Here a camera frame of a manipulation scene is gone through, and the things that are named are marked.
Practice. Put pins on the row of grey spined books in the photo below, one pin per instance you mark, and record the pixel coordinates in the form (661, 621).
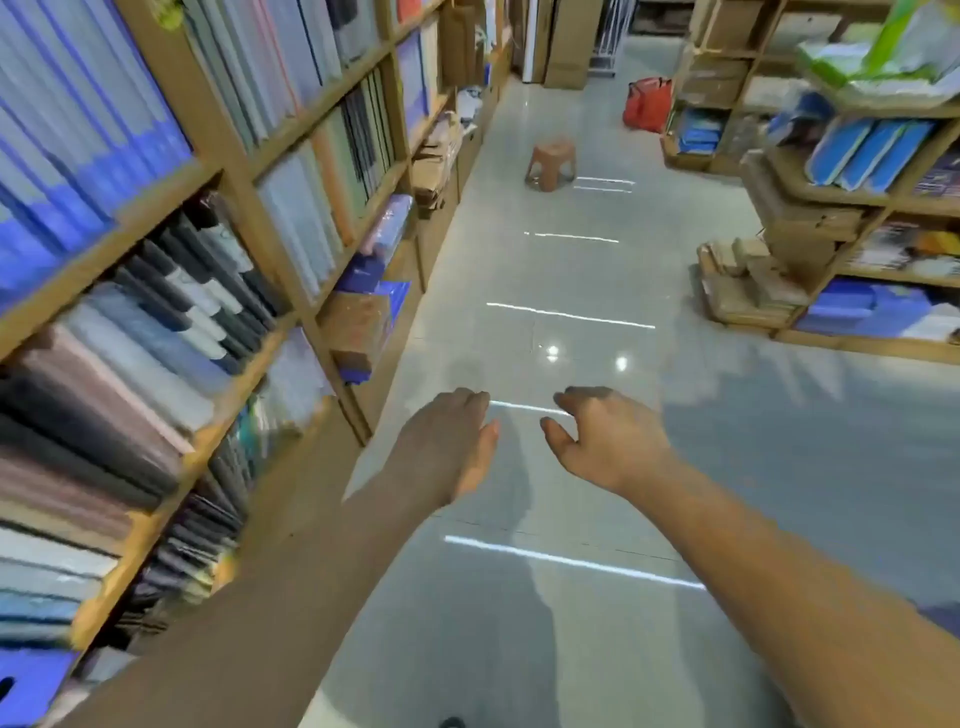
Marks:
(255, 60)

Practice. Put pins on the flat blue packages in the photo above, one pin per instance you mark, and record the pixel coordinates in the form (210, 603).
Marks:
(870, 311)

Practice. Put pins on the person's right hand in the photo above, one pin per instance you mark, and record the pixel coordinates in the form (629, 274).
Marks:
(615, 443)

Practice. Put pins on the green white boxed set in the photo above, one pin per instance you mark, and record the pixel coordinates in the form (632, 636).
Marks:
(900, 38)

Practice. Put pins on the row of dark spined books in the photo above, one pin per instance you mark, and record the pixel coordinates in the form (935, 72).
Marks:
(165, 308)

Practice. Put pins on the red bag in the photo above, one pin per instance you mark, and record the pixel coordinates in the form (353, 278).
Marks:
(648, 105)

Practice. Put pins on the tall cardboard boxes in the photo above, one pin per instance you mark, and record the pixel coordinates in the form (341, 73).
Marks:
(570, 38)

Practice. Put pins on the brown cardboard carton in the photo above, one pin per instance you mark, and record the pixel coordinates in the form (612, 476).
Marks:
(435, 165)

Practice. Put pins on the brown plastic stool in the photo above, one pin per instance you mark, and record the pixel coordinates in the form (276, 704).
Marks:
(551, 165)

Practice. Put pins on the person's left forearm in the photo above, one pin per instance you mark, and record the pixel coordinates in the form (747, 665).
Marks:
(255, 630)

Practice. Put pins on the row of pale blue books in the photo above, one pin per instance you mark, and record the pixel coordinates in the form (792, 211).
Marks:
(300, 218)

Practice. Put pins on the small stack of blue books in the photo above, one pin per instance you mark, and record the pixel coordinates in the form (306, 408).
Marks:
(698, 132)

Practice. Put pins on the small brown cardboard box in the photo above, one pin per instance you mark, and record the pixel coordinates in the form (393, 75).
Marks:
(353, 323)

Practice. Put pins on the person's left hand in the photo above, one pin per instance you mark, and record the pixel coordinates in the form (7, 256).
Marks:
(443, 450)

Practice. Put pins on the row of blue spined folders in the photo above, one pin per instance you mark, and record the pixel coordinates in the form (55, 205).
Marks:
(75, 120)

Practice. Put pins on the blue slanted folders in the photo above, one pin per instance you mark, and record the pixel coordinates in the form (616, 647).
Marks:
(863, 150)

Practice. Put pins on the wooden shelf unit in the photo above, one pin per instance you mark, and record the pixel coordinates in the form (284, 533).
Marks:
(105, 249)

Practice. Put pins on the person's right forearm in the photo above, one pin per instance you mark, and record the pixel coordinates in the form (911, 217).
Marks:
(795, 600)

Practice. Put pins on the wooden display rack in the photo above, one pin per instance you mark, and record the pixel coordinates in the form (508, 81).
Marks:
(780, 195)

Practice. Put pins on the row of mixed flat books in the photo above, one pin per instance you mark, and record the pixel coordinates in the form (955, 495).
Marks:
(60, 593)

